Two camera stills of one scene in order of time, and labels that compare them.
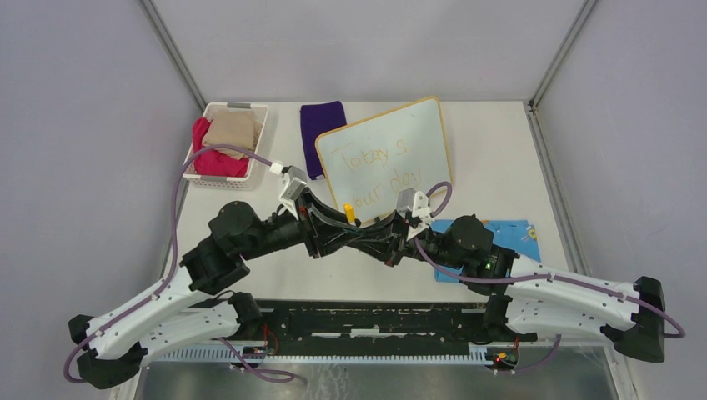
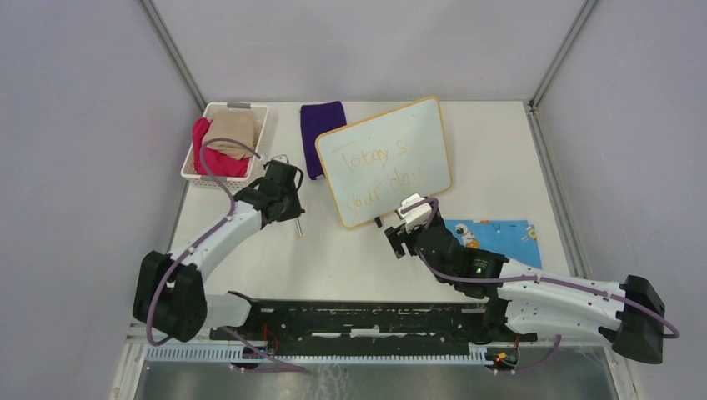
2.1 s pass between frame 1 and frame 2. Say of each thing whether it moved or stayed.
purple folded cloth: stayed
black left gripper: moved
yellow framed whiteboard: stayed
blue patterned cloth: stayed
